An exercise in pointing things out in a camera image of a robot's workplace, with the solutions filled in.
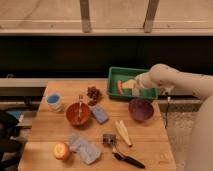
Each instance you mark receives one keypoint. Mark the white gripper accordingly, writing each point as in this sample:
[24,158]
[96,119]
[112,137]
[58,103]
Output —
[143,81]

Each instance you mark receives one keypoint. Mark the orange pepper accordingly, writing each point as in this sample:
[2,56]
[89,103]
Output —
[119,87]

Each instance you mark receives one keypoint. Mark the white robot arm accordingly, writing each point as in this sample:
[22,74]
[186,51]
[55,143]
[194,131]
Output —
[200,152]

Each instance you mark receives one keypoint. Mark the beige sponge block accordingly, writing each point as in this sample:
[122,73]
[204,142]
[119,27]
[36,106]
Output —
[135,92]

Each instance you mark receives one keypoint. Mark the green plastic tray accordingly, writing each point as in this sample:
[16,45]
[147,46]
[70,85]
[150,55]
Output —
[124,74]

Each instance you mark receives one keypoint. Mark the purple bowl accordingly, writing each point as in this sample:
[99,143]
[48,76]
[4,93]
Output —
[140,110]

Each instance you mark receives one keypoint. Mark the bunch of dark grapes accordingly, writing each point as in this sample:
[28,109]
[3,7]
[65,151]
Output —
[94,95]

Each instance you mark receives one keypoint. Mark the blue sponge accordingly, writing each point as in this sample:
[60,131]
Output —
[99,114]

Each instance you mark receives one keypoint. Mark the fork in orange bowl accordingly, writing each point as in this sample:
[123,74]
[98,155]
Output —
[80,107]

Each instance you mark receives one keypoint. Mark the orange bowl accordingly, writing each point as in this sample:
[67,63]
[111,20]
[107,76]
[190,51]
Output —
[72,114]

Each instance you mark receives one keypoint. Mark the white cup blue lid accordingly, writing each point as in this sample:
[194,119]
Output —
[54,102]

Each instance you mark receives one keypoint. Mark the gray crumpled cloth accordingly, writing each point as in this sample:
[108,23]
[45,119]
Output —
[87,151]

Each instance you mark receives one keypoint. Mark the red yellow apple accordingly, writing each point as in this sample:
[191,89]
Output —
[61,151]

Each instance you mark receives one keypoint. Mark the black chair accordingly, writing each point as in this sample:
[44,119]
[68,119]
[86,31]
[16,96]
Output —
[7,144]

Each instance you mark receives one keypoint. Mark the black handled spatula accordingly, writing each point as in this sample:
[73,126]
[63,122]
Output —
[110,140]

